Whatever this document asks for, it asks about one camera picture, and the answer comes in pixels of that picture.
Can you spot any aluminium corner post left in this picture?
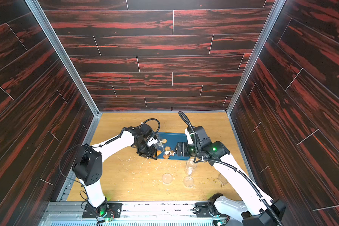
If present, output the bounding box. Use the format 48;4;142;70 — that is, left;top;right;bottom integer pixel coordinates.
25;0;99;117

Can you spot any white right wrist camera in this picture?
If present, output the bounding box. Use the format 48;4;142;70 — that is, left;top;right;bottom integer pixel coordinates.
185;128;194;145

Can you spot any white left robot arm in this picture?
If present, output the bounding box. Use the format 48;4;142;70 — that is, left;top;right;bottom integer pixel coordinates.
65;118;161;218

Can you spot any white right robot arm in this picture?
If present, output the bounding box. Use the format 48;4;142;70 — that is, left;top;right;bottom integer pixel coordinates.
175;111;286;226

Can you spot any clear round jar lid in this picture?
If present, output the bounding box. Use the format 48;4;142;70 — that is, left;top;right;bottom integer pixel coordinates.
218;174;229;186

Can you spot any clear plastic jar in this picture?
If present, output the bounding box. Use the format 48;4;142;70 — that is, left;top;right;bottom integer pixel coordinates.
185;159;197;176

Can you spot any brown star iced cookie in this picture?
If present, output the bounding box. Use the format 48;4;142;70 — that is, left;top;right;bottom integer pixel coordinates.
169;150;176;156

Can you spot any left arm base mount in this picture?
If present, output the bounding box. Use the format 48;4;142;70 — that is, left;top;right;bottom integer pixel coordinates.
82;199;123;222

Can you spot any aluminium corner post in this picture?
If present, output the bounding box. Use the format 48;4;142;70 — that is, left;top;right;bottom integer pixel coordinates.
25;0;99;117
227;0;286;118

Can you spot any clear jar with yellow snacks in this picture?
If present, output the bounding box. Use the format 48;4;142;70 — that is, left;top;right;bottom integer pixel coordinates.
154;141;164;156

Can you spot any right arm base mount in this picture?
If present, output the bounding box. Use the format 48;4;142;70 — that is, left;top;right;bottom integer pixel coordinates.
192;193;230;226

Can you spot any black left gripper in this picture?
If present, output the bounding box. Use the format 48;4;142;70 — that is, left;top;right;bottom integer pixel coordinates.
135;141;159;159

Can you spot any aluminium corner post right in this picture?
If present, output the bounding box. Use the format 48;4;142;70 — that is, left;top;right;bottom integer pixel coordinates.
227;0;286;118

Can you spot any blue plastic tray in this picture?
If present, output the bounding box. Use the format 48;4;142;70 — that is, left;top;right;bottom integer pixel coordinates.
150;132;190;161

